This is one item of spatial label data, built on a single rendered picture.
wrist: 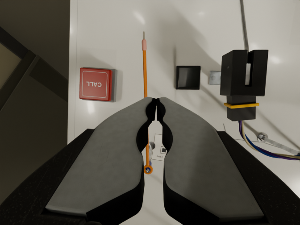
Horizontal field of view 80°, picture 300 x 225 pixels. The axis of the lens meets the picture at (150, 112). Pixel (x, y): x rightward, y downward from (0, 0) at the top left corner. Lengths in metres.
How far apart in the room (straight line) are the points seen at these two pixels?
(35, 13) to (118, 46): 1.48
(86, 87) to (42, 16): 1.48
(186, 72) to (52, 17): 1.50
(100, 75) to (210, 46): 0.19
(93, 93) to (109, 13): 0.14
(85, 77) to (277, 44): 0.32
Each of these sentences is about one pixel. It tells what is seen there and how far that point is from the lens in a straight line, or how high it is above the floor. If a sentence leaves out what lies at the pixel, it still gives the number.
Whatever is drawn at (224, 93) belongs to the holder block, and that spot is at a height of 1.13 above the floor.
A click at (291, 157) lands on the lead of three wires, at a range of 0.30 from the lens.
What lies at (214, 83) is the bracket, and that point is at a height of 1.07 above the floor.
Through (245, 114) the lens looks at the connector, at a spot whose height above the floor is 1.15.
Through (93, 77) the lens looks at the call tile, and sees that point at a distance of 0.30.
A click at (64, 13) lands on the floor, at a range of 1.66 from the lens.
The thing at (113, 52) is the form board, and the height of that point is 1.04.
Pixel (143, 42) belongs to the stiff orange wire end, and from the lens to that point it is 0.22.
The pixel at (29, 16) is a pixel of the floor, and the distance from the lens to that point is 1.83.
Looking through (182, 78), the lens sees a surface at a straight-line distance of 0.31.
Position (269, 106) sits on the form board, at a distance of 0.37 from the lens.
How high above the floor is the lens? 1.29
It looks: 33 degrees down
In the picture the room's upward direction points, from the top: 174 degrees counter-clockwise
